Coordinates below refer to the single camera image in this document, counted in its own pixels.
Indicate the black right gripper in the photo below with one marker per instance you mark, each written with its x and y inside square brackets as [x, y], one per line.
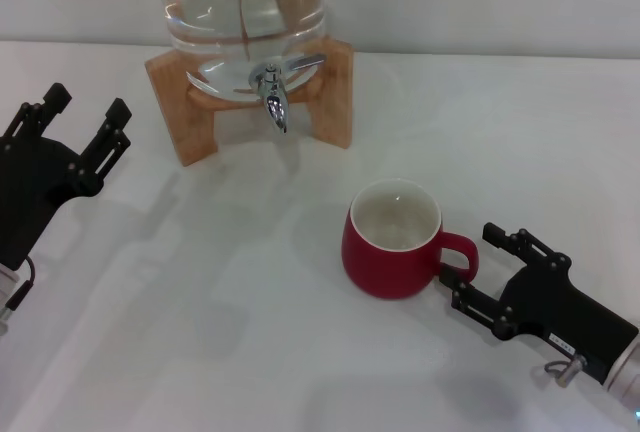
[560, 312]

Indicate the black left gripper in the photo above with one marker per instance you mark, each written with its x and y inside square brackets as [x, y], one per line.
[30, 184]

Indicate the red ceramic cup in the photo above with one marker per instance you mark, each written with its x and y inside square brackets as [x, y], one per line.
[385, 272]

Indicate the chrome faucet with lever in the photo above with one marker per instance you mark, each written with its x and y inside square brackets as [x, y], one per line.
[275, 102]

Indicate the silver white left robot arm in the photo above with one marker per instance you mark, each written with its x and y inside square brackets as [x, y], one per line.
[6, 289]

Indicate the wooden dispenser stand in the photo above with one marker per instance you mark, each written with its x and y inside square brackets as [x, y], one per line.
[192, 122]

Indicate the clear glass water dispenser jar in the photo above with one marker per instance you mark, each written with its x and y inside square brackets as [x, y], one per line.
[240, 2]

